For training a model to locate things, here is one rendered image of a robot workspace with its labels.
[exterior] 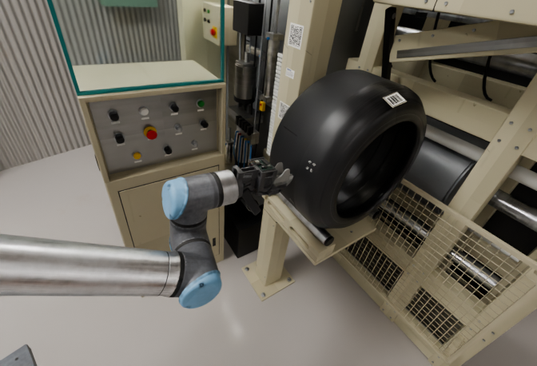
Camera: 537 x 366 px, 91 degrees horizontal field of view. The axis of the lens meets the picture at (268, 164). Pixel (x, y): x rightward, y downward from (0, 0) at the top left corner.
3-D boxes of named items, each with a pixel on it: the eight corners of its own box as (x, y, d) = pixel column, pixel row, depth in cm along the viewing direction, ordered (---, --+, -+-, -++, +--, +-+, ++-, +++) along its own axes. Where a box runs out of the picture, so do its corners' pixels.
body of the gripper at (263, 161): (280, 169, 71) (241, 178, 65) (274, 195, 76) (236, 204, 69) (265, 156, 76) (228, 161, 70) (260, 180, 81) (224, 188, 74)
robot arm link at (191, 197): (159, 206, 66) (158, 173, 61) (207, 195, 73) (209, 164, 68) (171, 231, 60) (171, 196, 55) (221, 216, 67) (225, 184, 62)
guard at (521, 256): (316, 231, 180) (344, 142, 141) (318, 230, 181) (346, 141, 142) (447, 365, 122) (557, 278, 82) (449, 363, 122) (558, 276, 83)
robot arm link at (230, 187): (221, 213, 66) (206, 191, 73) (238, 208, 69) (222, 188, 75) (225, 185, 62) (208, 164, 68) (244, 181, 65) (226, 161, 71)
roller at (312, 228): (270, 188, 118) (276, 181, 118) (275, 192, 122) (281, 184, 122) (324, 245, 95) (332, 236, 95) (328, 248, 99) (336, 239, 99)
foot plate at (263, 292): (240, 268, 185) (241, 266, 183) (272, 252, 198) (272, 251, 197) (261, 301, 167) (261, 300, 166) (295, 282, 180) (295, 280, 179)
